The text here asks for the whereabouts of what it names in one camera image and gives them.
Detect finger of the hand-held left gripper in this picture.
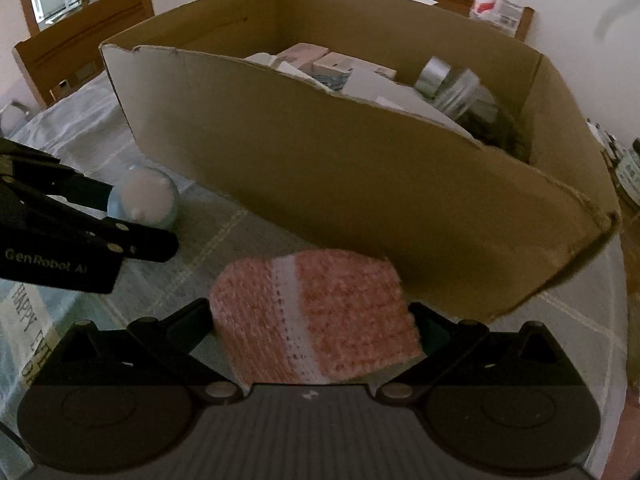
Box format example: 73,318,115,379
0,137,116,208
0,175,180,263

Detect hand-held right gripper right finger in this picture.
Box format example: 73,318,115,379
375,302,587,406

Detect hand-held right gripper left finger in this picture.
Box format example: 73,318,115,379
47,298,239,406

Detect blue white round toy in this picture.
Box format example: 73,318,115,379
106,166,179,226

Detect pink sponge cloth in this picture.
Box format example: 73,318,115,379
208,248,423,386

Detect cardboard box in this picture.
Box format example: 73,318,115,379
98,0,621,323

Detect tall clear jar dark contents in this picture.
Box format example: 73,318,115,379
434,69,498,121

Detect long pink box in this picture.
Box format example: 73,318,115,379
276,43,330,67

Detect small pink box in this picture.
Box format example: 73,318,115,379
312,53,358,78

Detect beige lettered greeting card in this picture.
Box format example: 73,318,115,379
0,280,56,386

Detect checkered grey green blanket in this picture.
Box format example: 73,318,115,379
0,72,626,480

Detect small jar dark lid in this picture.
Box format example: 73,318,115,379
612,140,640,211

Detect small white packet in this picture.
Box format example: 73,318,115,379
585,119,618,156

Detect clear plastic water bottle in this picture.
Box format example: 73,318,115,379
470,0,521,31

